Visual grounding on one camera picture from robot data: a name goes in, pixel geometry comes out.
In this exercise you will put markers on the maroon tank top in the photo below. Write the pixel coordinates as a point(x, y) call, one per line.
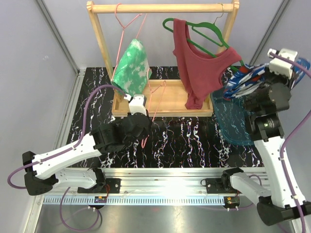
point(200, 73)

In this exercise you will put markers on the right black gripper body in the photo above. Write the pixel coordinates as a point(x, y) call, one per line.
point(271, 77)

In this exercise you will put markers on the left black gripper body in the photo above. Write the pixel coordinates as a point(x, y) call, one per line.
point(146, 131)

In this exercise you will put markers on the aluminium mounting rail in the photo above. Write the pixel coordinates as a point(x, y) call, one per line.
point(146, 186)

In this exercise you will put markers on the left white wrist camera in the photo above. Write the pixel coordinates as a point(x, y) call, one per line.
point(136, 104)

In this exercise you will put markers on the blue red white trousers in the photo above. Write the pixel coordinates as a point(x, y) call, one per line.
point(249, 78)

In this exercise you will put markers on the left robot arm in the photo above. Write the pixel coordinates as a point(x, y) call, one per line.
point(47, 171)

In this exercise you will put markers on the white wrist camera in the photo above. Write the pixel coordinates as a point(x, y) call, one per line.
point(136, 104)
point(280, 67)

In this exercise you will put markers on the teal transparent plastic basin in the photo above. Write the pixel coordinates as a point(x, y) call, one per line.
point(230, 115)

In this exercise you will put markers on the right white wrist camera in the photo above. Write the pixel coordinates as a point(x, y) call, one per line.
point(280, 67)

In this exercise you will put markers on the wooden clothes rack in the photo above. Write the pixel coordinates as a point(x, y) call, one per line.
point(165, 98)

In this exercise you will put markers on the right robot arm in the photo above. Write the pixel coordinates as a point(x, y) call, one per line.
point(283, 200)

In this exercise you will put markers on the green tie-dye trousers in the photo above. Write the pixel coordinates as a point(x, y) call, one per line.
point(132, 71)

